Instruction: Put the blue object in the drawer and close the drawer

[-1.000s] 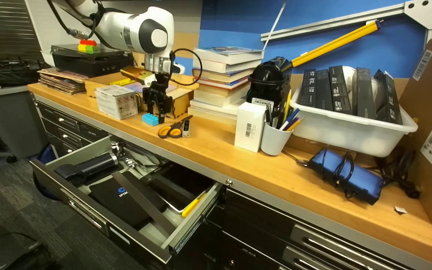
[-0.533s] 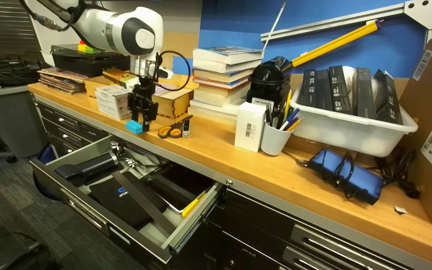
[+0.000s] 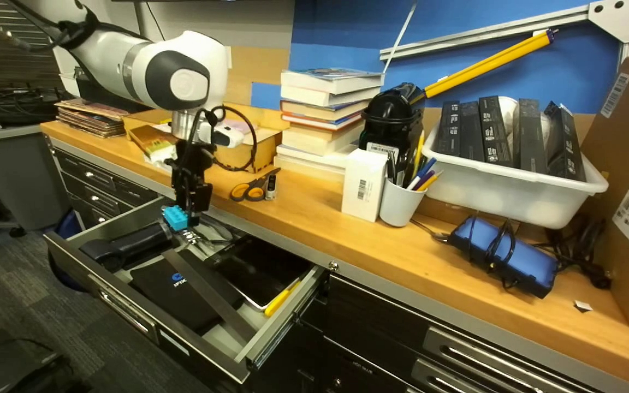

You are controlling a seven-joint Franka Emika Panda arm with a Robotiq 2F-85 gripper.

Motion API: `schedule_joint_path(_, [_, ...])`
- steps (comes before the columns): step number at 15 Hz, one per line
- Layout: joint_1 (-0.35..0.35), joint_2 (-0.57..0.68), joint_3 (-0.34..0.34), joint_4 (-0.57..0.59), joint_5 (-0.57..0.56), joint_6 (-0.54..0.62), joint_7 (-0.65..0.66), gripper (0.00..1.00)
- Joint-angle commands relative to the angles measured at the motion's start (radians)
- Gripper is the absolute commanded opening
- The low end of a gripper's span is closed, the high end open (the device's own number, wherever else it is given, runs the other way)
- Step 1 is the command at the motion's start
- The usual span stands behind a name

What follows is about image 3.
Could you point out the open metal drawer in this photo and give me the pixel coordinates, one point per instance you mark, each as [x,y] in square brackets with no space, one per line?
[194,305]

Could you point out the black tablet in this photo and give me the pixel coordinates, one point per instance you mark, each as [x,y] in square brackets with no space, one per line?
[260,270]

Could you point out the gold packet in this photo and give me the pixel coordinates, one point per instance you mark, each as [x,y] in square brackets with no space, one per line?
[153,143]

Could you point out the white plastic tub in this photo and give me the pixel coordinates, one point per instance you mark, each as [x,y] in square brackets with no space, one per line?
[511,196]

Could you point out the yellow pen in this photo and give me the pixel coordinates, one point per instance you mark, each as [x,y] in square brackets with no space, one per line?
[280,298]

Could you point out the white cup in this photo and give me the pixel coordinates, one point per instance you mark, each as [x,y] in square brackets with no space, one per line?
[399,204]

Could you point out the stack of books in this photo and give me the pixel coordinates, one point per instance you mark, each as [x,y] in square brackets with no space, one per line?
[322,117]

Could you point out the aluminium frame rail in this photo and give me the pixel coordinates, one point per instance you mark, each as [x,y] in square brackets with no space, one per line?
[511,30]

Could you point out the blue bag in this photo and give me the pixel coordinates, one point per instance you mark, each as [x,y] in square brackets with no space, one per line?
[66,229]

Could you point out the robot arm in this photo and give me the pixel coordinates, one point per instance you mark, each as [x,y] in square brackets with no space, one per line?
[150,68]

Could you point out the wooden box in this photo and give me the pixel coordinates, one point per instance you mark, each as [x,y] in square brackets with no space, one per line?
[260,142]

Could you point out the scrap of white paper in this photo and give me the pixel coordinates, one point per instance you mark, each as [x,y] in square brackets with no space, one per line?
[583,306]

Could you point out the heap of pens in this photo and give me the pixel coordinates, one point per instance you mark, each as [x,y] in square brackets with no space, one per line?
[415,169]

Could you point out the white cardboard box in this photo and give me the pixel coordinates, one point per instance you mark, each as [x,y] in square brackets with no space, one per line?
[362,185]

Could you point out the small silver metal object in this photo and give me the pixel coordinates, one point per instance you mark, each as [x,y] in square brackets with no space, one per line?
[191,237]

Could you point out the black label maker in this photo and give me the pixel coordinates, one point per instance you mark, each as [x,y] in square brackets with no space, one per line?
[391,120]

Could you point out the blue power adapter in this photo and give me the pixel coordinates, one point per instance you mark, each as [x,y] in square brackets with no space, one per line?
[516,259]

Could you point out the giant yellow pencil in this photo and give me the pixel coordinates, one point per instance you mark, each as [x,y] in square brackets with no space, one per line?
[484,64]

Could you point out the black pouch with blue logo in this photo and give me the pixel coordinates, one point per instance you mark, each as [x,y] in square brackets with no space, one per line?
[181,292]

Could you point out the black flashlight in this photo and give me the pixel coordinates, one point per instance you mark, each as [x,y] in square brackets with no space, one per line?
[129,246]

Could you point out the row of black boxes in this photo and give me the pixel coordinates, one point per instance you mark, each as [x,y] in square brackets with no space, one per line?
[492,131]

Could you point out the black closed drawer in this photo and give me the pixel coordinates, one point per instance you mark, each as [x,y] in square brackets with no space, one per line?
[101,177]
[96,202]
[369,316]

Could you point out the blue toy block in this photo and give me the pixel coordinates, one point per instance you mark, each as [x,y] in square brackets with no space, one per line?
[175,218]

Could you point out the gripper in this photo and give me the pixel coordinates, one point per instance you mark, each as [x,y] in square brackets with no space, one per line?
[191,164]

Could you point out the white plastic bag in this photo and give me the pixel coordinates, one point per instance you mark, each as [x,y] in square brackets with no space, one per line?
[508,112]

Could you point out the stack of magazines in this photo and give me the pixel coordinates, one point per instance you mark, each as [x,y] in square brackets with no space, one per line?
[89,117]

